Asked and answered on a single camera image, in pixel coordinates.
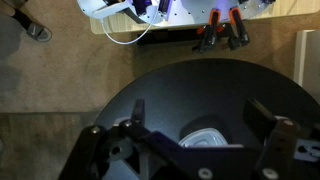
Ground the white cable loop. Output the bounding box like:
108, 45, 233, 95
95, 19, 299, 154
99, 9, 159, 46

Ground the light wooden bench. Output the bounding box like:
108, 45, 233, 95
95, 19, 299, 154
89, 0, 320, 34

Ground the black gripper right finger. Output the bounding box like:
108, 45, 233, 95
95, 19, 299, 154
243, 97, 320, 180

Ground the grey robot mounting plate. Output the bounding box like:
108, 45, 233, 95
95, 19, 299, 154
76, 0, 278, 28

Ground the black orange spring clamp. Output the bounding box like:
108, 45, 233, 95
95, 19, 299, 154
192, 8, 225, 54
228, 6, 252, 52

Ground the foot in black sandal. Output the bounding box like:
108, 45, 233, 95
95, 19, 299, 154
11, 8, 53, 43

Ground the white board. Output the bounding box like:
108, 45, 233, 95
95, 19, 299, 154
293, 29, 320, 98

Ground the clear plastic lunch box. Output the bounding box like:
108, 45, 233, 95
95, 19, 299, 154
179, 128, 230, 148

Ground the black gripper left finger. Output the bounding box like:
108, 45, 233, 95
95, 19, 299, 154
58, 98, 158, 180

